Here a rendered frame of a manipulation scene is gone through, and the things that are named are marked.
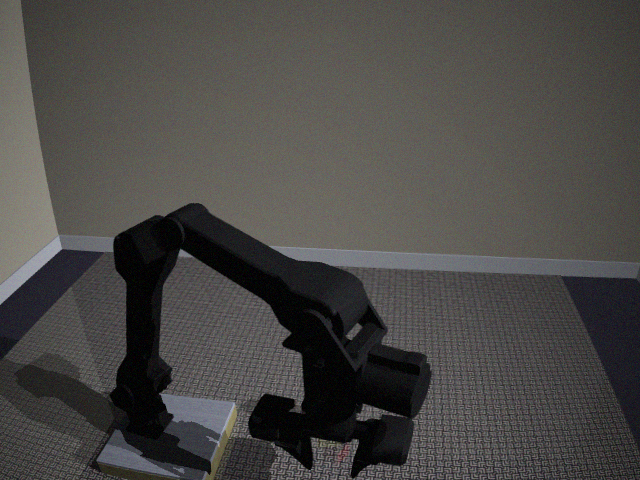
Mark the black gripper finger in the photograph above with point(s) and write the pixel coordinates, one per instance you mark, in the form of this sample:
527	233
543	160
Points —
301	450
361	460

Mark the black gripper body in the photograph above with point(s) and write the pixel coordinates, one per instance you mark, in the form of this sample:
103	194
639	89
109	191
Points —
387	439

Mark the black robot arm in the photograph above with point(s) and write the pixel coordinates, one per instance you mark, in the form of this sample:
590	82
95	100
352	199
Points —
317	302

